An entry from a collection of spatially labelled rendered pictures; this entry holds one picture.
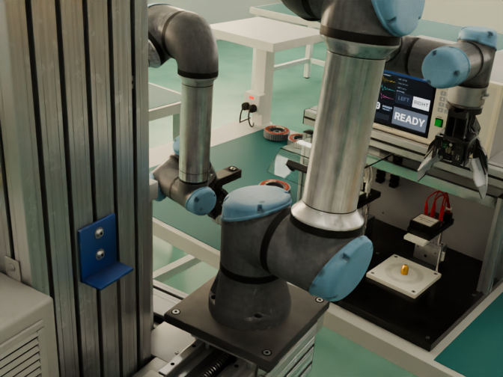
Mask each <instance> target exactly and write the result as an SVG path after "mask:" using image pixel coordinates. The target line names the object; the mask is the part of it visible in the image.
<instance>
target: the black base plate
mask: <svg viewBox="0 0 503 377"><path fill-rule="evenodd" d="M406 234H407V232H406V231H405V230H402V229H400V228H398V227H395V226H393V225H390V224H387V223H385V222H383V221H380V220H377V219H374V228H373V231H372V232H370V233H369V234H367V235H366V237H368V239H369V240H371V242H372V246H373V254H372V257H371V261H370V264H369V266H368V269H367V271H366V272H365V274H364V276H363V278H362V279H361V280H360V282H359V284H358V285H357V286H356V288H355V289H354V290H353V291H352V292H351V293H350V294H349V295H347V296H346V297H345V298H342V299H341V300H339V301H331V303H333V304H336V305H337V306H339V307H342V308H343V309H345V310H348V311H349V312H351V313H354V314H355V315H357V316H360V317H361V318H363V319H366V320H367V321H369V322H372V323H373V324H375V325H377V326H379V327H381V328H383V329H385V330H387V331H389V332H391V333H393V334H395V335H397V336H399V337H401V338H403V339H405V340H407V341H409V342H411V343H413V344H415V345H417V346H419V347H421V348H423V349H425V350H427V351H429V352H430V351H431V350H432V349H434V348H435V347H436V346H437V345H438V344H439V343H440V342H441V341H442V340H443V339H444V338H445V337H446V336H447V335H448V334H449V333H450V332H451V331H453V330H454V329H455V328H456V327H457V326H458V325H459V324H460V323H461V322H462V321H463V320H464V319H465V318H466V317H467V316H468V315H469V314H470V313H471V312H472V311H473V310H474V309H475V308H476V307H477V306H478V305H479V304H480V303H481V302H482V301H483V300H484V299H485V298H486V297H487V296H489V295H490V294H491V293H492V292H493V291H494V290H495V289H496V288H497V287H498V286H499V285H500V284H501V283H502V282H503V280H502V281H500V280H498V278H494V280H493V286H492V289H491V291H490V292H489V293H488V294H487V295H485V294H483V292H482V291H480V292H478V291H477V290H476V289H477V286H478V281H479V277H480V273H481V267H482V264H483V261H481V260H478V259H475V258H474V257H470V256H468V255H465V254H462V253H460V252H458V251H455V250H453V249H450V248H446V252H445V259H444V261H443V262H442V263H440V264H439V271H438V273H440V274H442V275H441V278H440V279H438V280H437V281H436V282H435V283H433V284H432V285H431V286H429V287H428V288H427V289H426V290H425V291H423V293H421V294H420V295H419V296H417V297H416V298H412V297H409V296H408V295H405V294H403V293H401V292H398V291H397V290H395V289H392V288H390V287H388V286H386V285H384V284H381V283H379V282H377V281H375V280H372V279H370V278H368V277H366V275H367V273H368V272H369V271H370V270H371V269H373V268H375V267H376V266H378V265H379V264H380V263H382V262H383V261H385V260H387V259H388V258H389V257H391V256H392V255H393V254H396V255H398V256H400V257H403V258H405V259H407V260H410V261H412V262H414V263H417V264H419V265H421V266H424V267H426V268H429V269H431V270H434V271H436V266H434V265H432V264H429V263H427V262H424V261H423V260H420V259H418V258H415V257H414V256H413V254H414V250H415V243H414V242H411V241H408V240H406V239H404V236H405V235H406Z"/></svg>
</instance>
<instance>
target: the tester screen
mask: <svg viewBox="0 0 503 377"><path fill-rule="evenodd" d="M397 92H399V93H402V94H407V95H410V96H416V97H418V98H422V99H427V100H430V105H431V100H432V95H433V87H432V86H431V85H429V84H428V83H427V82H426V81H425V79H420V78H416V77H413V76H408V75H404V74H401V73H396V72H392V71H388V70H383V75H382V81H381V86H380V90H379V97H378V102H381V103H382V104H381V109H380V110H377V109H376V112H379V113H382V114H387V115H389V119H388V120H383V119H380V118H378V117H374V120H377V121H379V122H383V123H387V124H390V125H392V126H397V127H400V128H402V129H407V130H409V131H413V132H417V133H420V134H422V135H426V130H427V126H426V130H425V133H423V132H419V131H416V130H414V129H409V128H406V127H403V126H398V125H396V124H393V123H391V121H392V116H393V111H394V106H395V107H398V108H403V109H406V110H409V111H414V112H417V113H419V114H425V115H427V116H428V117H429V113H430V107H429V111H425V110H422V109H419V108H414V107H411V106H408V105H403V104H400V103H397V102H395V98H396V93H397ZM427 122H428V118H427Z"/></svg>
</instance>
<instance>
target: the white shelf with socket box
mask: <svg viewBox="0 0 503 377"><path fill-rule="evenodd" d="M210 27H211V28H212V30H213V33H214V35H215V38H218V39H221V40H226V41H229V42H232V43H238V44H241V45H244V46H250V47H252V48H256V59H255V72H254V90H249V91H245V92H244V103H243V104H242V105H241V106H242V110H241V112H240V123H242V122H243V121H245V120H248V121H249V125H250V127H257V128H265V127H267V126H271V125H272V122H271V121H270V116H271V105H272V85H273V74H274V63H275V53H276V52H279V51H283V50H286V49H292V48H296V47H300V46H306V45H309V44H313V43H319V42H323V40H322V39H321V37H320V36H319V33H320V30H317V29H314V28H308V27H304V26H300V25H294V24H290V23H286V22H280V21H277V20H273V19H267V18H263V17H254V18H249V19H240V20H235V21H230V22H221V23H216V24H212V25H210ZM242 111H247V112H248V118H247V119H245V120H242V121H241V114H242ZM250 113H252V120H251V121H250V120H249V119H250V117H249V114H250Z"/></svg>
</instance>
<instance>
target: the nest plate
mask: <svg viewBox="0 0 503 377"><path fill-rule="evenodd" d="M404 264H407V265H408V267H409V271H408V275H402V274H401V268H402V266H403V265H404ZM441 275H442V274H440V273H438V272H435V271H434V270H431V269H429V268H426V267H424V266H421V265H419V264H417V263H414V262H412V261H410V260H407V259H405V258H403V257H400V256H398V255H396V254H393V255H392V256H391V257H389V258H388V259H387V260H385V261H383V262H382V263H380V264H379V265H378V266H376V267H375V268H373V269H371V270H370V271H369V272H368V273H367V275H366V277H368V278H370V279H372V280H375V281H377V282H379V283H381V284H384V285H386V286H388V287H390V288H392V289H395V290H397V291H398V292H401V293H403V294H405V295H408V296H409V297H412V298H416V297H417V296H419V295H420V294H421V293H423V291H425V290H426V289H427V288H428V287H429V286H431V285H432V284H433V283H435V282H436V281H437V280H438V279H440V278H441Z"/></svg>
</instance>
